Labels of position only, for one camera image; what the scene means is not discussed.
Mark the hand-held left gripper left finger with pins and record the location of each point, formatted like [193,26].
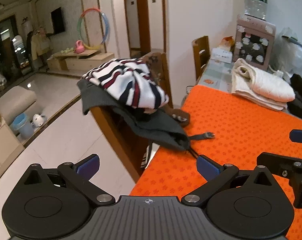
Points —
[89,166]

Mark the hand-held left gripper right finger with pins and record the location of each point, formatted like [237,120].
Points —
[207,167]

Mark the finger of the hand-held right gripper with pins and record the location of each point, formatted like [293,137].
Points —
[300,136]
[278,163]

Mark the striped knit sweater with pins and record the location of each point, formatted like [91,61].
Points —
[131,80]

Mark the wooden chair with brown cloth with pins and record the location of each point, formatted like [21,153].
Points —
[116,135]

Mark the black knit folded garment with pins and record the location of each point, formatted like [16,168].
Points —
[301,87]

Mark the orange patterned table mat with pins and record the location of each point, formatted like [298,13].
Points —
[240,130]

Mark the black white striped cloth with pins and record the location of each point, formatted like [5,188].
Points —
[146,157]

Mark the cream quilted folded blanket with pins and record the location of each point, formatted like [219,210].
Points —
[263,85]

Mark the white power plug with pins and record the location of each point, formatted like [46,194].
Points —
[278,73]

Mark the small white toy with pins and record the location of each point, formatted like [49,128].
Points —
[38,120]

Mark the blue waste bin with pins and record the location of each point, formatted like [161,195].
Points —
[22,127]

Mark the white side cabinet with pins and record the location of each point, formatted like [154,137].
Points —
[3,150]

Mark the beige ottoman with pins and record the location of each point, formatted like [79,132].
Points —
[16,100]

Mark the light wooden television cabinet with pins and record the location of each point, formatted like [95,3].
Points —
[91,61]

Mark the white cardboard box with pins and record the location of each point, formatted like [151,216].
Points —
[222,55]

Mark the plain wooden chair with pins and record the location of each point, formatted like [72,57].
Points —
[200,52]

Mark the pink kettle toy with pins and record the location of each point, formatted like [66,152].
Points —
[79,48]

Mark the orange snack bag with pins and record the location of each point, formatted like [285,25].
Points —
[227,42]

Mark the cardboard box with cups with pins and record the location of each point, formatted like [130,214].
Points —
[255,25]

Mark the beige coat on rack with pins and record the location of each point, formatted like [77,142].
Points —
[40,45]

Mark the clear water bottle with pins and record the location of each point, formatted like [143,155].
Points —
[255,5]

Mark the multicoloured hula hoop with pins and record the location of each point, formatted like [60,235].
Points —
[105,22]

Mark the dark display cabinet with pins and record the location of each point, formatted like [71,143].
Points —
[6,42]

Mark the brown wooden door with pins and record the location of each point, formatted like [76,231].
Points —
[142,17]

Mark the wall television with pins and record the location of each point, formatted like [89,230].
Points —
[58,21]

